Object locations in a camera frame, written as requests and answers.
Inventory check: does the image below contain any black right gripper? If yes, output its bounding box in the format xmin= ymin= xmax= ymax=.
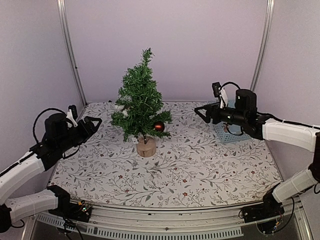
xmin=194 ymin=102 xmax=247 ymax=127

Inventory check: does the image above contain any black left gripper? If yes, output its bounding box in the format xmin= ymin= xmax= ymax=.
xmin=57 ymin=115 xmax=102 ymax=153

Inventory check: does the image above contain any white cotton ornament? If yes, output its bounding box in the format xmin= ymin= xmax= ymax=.
xmin=114 ymin=104 xmax=130 ymax=118

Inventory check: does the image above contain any dark red bauble ornament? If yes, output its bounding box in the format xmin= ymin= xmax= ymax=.
xmin=153 ymin=121 xmax=165 ymax=132

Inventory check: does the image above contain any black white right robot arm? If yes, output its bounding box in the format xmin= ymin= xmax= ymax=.
xmin=194 ymin=87 xmax=320 ymax=218

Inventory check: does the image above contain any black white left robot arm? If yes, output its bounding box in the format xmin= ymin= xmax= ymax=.
xmin=0 ymin=109 xmax=102 ymax=233

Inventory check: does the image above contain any small green christmas tree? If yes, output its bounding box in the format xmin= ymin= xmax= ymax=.
xmin=111 ymin=48 xmax=172 ymax=142

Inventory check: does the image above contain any wooden tree stump base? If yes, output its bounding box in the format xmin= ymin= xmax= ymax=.
xmin=136 ymin=136 xmax=157 ymax=158

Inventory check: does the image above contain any beige wooden ornament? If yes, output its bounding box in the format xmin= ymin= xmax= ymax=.
xmin=223 ymin=124 xmax=229 ymax=133

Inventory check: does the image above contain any light blue plastic basket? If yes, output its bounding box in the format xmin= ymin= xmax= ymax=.
xmin=207 ymin=99 xmax=252 ymax=144

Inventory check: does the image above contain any floral patterned table mat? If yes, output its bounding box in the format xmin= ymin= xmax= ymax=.
xmin=50 ymin=102 xmax=282 ymax=208

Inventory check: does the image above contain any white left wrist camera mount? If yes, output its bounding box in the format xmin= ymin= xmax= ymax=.
xmin=66 ymin=104 xmax=78 ymax=128

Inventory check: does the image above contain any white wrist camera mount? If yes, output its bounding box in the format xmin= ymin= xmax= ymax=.
xmin=211 ymin=82 xmax=228 ymax=109
xmin=66 ymin=104 xmax=78 ymax=128

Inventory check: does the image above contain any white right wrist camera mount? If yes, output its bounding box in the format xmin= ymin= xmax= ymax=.
xmin=211 ymin=82 xmax=228 ymax=109

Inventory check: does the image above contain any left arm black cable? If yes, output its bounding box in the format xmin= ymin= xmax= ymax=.
xmin=31 ymin=107 xmax=70 ymax=146

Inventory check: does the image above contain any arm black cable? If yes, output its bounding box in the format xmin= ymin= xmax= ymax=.
xmin=219 ymin=81 xmax=320 ymax=137
xmin=31 ymin=107 xmax=70 ymax=146

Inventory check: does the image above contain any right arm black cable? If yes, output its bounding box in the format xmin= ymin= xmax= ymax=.
xmin=219 ymin=81 xmax=320 ymax=137

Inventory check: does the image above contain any right aluminium corner post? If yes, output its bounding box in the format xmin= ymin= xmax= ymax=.
xmin=250 ymin=0 xmax=275 ymax=92

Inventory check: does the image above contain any aluminium corner post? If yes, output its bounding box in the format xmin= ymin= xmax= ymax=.
xmin=250 ymin=0 xmax=275 ymax=92
xmin=56 ymin=0 xmax=88 ymax=106

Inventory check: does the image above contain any front aluminium rail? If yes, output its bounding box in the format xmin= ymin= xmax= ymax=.
xmin=21 ymin=197 xmax=315 ymax=240

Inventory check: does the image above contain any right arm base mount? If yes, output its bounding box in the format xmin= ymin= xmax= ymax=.
xmin=238 ymin=192 xmax=295 ymax=236

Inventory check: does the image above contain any left aluminium corner post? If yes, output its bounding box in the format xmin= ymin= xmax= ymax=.
xmin=56 ymin=0 xmax=88 ymax=106

